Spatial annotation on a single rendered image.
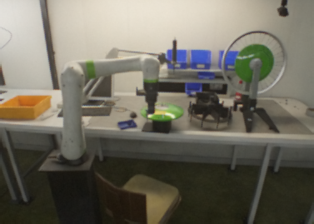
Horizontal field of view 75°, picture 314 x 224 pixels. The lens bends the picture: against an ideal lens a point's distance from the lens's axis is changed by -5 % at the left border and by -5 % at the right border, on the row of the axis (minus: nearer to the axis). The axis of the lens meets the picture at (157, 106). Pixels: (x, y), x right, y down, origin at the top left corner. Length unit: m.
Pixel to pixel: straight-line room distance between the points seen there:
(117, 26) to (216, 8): 1.01
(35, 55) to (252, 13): 2.42
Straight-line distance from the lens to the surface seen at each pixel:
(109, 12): 2.44
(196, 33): 2.33
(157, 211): 1.39
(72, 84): 1.12
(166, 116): 1.43
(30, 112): 2.01
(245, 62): 1.82
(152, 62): 1.20
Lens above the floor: 1.65
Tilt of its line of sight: 21 degrees down
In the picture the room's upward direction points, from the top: straight up
